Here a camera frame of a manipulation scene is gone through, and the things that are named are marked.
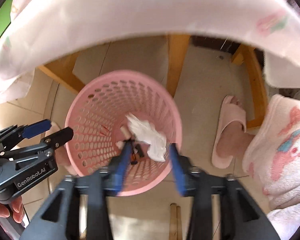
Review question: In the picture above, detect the black orange coffee sachet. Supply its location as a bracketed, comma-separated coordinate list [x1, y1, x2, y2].
[130, 142, 145, 165]

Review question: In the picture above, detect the white tissue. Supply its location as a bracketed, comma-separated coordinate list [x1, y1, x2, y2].
[126, 113, 167, 162]

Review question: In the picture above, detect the person left hand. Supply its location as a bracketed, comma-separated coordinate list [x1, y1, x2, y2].
[0, 196, 25, 224]

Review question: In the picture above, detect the left pink slipper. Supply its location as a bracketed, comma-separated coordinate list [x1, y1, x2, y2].
[45, 122, 77, 176]

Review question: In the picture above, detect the pink slipper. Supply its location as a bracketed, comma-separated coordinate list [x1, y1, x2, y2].
[211, 95, 247, 169]
[45, 122, 77, 176]

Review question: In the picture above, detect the pink plastic waste basket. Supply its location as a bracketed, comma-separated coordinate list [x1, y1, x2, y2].
[64, 69, 183, 197]

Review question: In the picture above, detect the right pink slipper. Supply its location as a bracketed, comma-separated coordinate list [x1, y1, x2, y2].
[211, 95, 247, 169]

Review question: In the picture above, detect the pink cartoon bed sheet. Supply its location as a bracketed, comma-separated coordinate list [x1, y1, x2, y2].
[0, 0, 300, 106]

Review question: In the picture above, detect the wooden chair frame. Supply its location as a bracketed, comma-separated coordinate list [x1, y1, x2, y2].
[38, 34, 268, 129]

